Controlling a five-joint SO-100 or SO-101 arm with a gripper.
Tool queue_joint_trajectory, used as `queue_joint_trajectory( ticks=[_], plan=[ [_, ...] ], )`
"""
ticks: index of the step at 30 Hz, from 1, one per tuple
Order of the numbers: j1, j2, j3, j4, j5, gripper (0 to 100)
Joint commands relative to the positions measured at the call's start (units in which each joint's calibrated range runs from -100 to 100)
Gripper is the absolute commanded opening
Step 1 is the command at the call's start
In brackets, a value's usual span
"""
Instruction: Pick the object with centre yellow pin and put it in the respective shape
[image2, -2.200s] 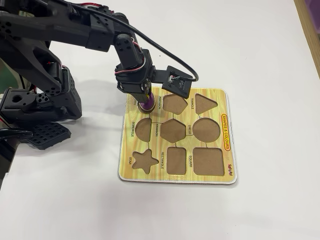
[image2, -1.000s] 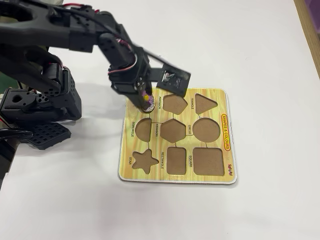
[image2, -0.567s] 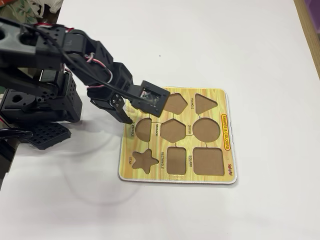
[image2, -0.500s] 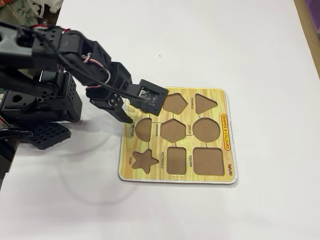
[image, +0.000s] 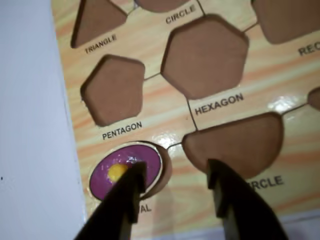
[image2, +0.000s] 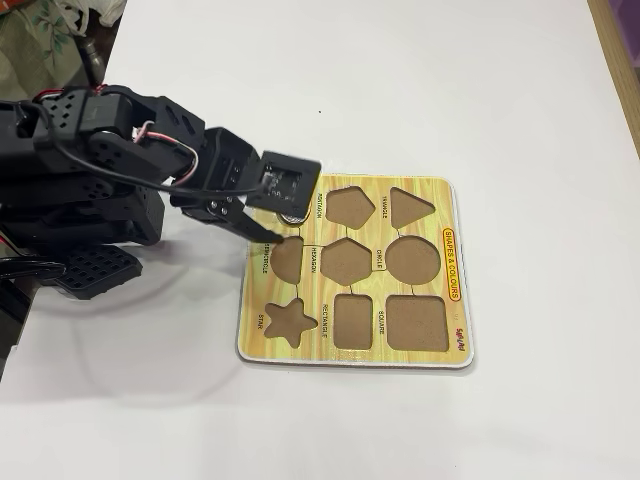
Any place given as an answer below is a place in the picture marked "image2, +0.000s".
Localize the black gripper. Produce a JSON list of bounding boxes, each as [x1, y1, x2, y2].
[[168, 126, 285, 246]]

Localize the wooden shape puzzle board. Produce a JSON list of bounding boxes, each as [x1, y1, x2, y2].
[[234, 171, 476, 372]]

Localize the grey metal finial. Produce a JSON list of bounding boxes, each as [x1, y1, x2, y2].
[[79, 37, 109, 84]]

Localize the white plastic bag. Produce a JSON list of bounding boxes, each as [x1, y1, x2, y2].
[[62, 0, 127, 34]]

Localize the black camera cable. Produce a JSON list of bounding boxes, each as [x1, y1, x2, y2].
[[47, 112, 266, 198]]

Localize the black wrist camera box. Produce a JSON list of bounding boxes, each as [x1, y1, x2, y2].
[[243, 148, 323, 218]]

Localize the red white wrist servo wire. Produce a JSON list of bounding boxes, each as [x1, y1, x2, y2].
[[131, 121, 199, 189]]

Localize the black grid base plate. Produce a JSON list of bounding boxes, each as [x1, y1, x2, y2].
[[51, 243, 145, 301]]

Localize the black glossy clamp handle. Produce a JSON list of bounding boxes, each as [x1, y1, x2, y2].
[[0, 255, 66, 282]]

